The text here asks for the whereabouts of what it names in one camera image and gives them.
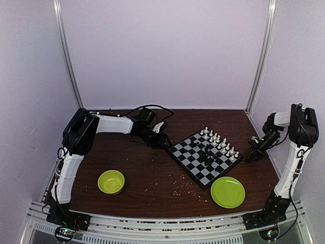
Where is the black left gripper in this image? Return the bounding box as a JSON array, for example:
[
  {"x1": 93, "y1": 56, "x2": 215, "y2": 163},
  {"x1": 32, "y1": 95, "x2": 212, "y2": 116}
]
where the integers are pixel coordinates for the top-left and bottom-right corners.
[{"x1": 137, "y1": 127, "x2": 171, "y2": 149}]

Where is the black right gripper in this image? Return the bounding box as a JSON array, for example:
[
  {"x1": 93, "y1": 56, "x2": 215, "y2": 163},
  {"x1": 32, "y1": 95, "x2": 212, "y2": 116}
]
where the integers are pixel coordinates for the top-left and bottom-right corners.
[{"x1": 246, "y1": 129, "x2": 280, "y2": 163}]

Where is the black and grey chessboard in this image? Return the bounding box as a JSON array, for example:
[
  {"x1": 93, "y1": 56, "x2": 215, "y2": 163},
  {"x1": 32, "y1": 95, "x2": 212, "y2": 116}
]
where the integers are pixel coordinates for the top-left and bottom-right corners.
[{"x1": 167, "y1": 127, "x2": 244, "y2": 190}]

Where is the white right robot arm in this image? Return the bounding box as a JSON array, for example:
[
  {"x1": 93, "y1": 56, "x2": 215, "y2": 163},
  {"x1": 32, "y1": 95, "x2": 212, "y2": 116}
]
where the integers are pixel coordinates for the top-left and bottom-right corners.
[{"x1": 243, "y1": 104, "x2": 319, "y2": 229}]

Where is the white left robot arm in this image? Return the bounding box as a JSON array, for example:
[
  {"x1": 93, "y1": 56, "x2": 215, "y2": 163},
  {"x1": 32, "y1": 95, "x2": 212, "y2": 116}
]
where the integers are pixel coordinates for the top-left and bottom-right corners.
[{"x1": 45, "y1": 105, "x2": 172, "y2": 226}]

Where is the green plate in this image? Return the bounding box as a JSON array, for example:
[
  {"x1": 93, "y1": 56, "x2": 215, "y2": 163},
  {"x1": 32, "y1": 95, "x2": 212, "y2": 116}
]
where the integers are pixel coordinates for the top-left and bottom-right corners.
[{"x1": 210, "y1": 176, "x2": 246, "y2": 209}]

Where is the green bowl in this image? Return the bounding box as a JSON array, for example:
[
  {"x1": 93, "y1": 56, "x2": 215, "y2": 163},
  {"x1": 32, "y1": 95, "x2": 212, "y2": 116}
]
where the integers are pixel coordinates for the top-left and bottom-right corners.
[{"x1": 97, "y1": 170, "x2": 125, "y2": 195}]

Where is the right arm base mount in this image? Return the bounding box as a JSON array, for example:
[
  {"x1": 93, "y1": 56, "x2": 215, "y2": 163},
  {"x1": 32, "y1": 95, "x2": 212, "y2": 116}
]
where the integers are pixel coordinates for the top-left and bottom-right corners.
[{"x1": 243, "y1": 191, "x2": 292, "y2": 230}]

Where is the right aluminium corner post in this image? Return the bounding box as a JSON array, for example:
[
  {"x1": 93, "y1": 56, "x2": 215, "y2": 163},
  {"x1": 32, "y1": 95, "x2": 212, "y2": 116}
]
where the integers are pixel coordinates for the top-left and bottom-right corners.
[{"x1": 245, "y1": 0, "x2": 278, "y2": 114}]

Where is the aluminium corner post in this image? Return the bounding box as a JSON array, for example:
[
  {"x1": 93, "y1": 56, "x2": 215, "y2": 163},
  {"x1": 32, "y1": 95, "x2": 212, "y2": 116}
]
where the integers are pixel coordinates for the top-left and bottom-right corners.
[
  {"x1": 53, "y1": 0, "x2": 84, "y2": 108},
  {"x1": 245, "y1": 0, "x2": 278, "y2": 114}
]

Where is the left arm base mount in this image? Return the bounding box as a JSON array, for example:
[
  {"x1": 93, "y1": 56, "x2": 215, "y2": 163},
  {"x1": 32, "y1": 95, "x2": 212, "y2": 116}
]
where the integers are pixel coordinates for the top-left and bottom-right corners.
[{"x1": 45, "y1": 194, "x2": 90, "y2": 231}]

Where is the left aluminium corner post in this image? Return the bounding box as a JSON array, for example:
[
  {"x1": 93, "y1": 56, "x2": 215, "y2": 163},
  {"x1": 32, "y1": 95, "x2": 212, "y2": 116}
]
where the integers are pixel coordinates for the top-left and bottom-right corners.
[{"x1": 53, "y1": 0, "x2": 84, "y2": 108}]

